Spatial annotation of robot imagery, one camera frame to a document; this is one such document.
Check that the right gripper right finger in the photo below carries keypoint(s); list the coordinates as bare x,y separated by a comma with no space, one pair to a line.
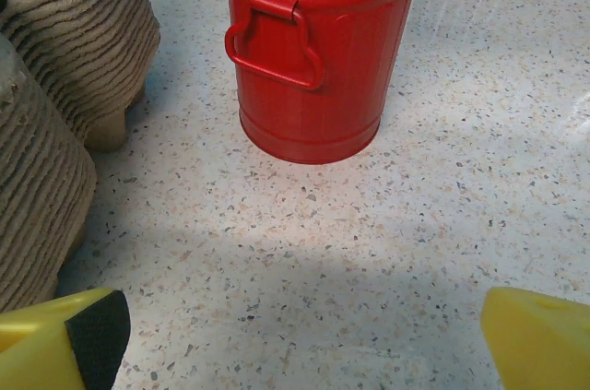
539,344

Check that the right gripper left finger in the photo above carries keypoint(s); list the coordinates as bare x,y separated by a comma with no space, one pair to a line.
41,344

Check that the stack of pulp cup carriers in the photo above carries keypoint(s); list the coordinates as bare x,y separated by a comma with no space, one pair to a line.
69,62

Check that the red metal bucket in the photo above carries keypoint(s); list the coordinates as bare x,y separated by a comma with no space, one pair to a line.
350,62

